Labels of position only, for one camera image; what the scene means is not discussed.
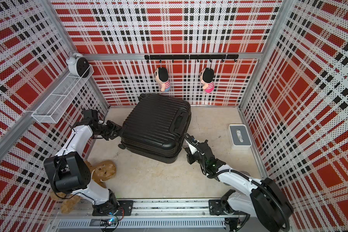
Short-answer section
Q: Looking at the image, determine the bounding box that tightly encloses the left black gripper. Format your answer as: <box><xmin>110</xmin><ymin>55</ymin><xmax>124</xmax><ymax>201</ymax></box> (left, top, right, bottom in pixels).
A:
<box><xmin>94</xmin><ymin>120</ymin><xmax>123</xmax><ymax>141</ymax></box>

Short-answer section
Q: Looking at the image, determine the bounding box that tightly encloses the black hard-shell suitcase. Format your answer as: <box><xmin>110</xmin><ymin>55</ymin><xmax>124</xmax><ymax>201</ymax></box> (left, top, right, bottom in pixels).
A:
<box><xmin>119</xmin><ymin>93</ymin><xmax>191</xmax><ymax>164</ymax></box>

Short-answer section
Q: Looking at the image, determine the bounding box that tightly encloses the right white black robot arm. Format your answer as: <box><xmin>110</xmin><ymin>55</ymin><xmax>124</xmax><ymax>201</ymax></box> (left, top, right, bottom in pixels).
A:
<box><xmin>184</xmin><ymin>133</ymin><xmax>294</xmax><ymax>232</ymax></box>

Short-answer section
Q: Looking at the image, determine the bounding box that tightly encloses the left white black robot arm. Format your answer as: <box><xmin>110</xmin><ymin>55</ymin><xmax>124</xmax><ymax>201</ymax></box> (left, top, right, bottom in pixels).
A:
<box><xmin>43</xmin><ymin>109</ymin><xmax>122</xmax><ymax>216</ymax></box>

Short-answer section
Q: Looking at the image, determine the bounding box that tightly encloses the white grey tissue box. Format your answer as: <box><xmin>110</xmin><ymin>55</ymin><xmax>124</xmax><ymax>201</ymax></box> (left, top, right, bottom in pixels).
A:
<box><xmin>228</xmin><ymin>124</ymin><xmax>252</xmax><ymax>150</ymax></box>

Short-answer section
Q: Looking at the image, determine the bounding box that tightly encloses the brown teddy bear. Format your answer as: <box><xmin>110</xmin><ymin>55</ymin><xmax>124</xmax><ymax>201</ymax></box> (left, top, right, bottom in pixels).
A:
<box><xmin>50</xmin><ymin>160</ymin><xmax>120</xmax><ymax>216</ymax></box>

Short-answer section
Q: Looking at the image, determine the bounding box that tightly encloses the white alarm clock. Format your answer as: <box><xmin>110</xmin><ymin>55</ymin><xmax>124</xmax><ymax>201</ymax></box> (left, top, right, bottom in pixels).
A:
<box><xmin>66</xmin><ymin>53</ymin><xmax>90</xmax><ymax>78</ymax></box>

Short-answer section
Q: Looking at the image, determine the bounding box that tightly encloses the left hanging plush doll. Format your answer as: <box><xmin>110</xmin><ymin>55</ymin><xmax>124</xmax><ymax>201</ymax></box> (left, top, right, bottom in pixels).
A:
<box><xmin>154</xmin><ymin>67</ymin><xmax>171</xmax><ymax>92</ymax></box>

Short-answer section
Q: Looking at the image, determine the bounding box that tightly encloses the hanging plush doll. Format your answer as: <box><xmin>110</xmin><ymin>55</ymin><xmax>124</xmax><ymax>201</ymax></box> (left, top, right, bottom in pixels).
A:
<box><xmin>154</xmin><ymin>67</ymin><xmax>171</xmax><ymax>92</ymax></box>
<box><xmin>200</xmin><ymin>68</ymin><xmax>215</xmax><ymax>93</ymax></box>

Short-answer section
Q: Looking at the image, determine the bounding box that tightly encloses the right hanging plush doll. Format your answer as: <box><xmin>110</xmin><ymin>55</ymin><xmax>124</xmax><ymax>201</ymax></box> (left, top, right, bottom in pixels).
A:
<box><xmin>200</xmin><ymin>68</ymin><xmax>215</xmax><ymax>93</ymax></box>

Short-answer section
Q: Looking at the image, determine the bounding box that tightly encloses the white wire mesh shelf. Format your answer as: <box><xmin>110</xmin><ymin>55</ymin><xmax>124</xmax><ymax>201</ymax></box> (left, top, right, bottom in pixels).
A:
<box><xmin>32</xmin><ymin>65</ymin><xmax>94</xmax><ymax>124</ymax></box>

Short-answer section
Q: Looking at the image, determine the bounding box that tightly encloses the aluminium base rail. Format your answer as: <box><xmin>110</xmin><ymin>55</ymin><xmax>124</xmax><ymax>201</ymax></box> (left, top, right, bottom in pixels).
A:
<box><xmin>45</xmin><ymin>195</ymin><xmax>265</xmax><ymax>232</ymax></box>

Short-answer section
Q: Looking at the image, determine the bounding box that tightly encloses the black wall hook rail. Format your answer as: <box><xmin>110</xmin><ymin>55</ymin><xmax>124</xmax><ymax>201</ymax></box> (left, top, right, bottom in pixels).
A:
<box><xmin>144</xmin><ymin>54</ymin><xmax>240</xmax><ymax>61</ymax></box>

